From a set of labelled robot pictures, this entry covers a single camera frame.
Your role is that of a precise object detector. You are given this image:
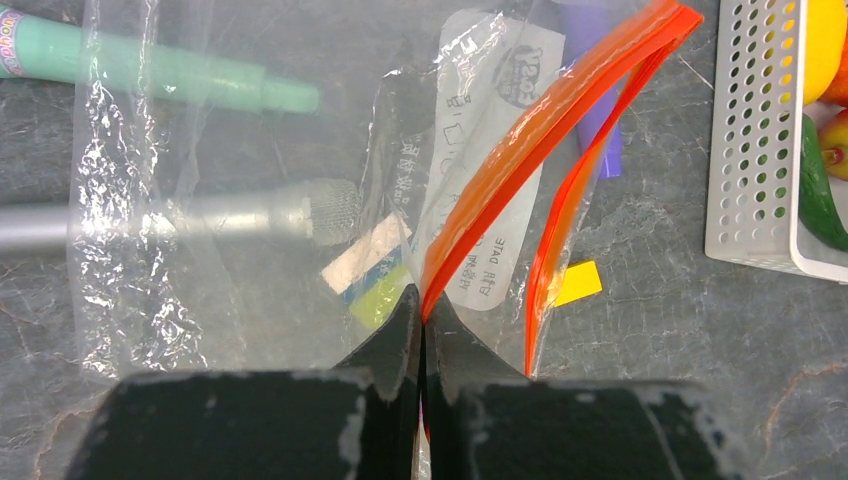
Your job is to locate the silver toy microphone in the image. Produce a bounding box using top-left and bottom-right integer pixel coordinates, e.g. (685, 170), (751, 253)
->
(1, 178), (361, 256)

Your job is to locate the short green cucumber toy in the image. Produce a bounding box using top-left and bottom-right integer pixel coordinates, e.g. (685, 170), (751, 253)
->
(799, 114), (847, 252)

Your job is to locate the red apple toy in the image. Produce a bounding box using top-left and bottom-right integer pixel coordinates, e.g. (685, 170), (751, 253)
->
(818, 109), (847, 181)

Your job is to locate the orange pumpkin toy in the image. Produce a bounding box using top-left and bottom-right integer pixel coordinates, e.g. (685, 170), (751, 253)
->
(819, 41), (848, 108)

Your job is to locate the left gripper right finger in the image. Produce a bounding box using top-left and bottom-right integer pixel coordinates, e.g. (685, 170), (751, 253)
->
(424, 298), (729, 479)

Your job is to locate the yellow brick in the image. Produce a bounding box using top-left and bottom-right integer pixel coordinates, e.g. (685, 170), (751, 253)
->
(552, 260), (603, 308)

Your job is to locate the white plastic basket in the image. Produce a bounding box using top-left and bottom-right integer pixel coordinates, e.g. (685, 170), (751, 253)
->
(704, 1), (847, 284)

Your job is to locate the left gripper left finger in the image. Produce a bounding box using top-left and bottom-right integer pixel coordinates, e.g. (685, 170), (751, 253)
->
(66, 286), (422, 479)

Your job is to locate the clear zip bag orange zipper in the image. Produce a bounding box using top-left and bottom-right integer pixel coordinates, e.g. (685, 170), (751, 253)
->
(66, 1), (700, 382)

